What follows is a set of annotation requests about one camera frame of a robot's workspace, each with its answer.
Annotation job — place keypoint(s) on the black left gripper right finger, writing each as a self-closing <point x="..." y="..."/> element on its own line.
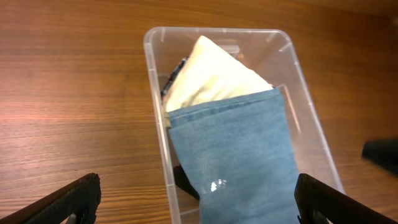
<point x="319" y="203"/>

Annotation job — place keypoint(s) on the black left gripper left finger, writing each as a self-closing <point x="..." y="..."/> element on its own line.
<point x="76" y="202"/>

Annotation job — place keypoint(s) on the blue jeans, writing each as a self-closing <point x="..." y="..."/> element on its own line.
<point x="238" y="155"/>

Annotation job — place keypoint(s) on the cream cloth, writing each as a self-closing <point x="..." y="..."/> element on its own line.
<point x="210" y="74"/>

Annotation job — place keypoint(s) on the plaid cloth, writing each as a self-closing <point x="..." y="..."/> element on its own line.
<point x="172" y="77"/>

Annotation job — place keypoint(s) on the black cloth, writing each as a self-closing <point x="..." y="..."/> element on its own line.
<point x="181" y="180"/>

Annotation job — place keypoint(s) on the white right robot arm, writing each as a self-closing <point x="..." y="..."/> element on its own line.
<point x="382" y="152"/>

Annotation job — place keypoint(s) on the clear plastic storage container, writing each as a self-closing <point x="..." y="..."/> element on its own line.
<point x="271" y="54"/>

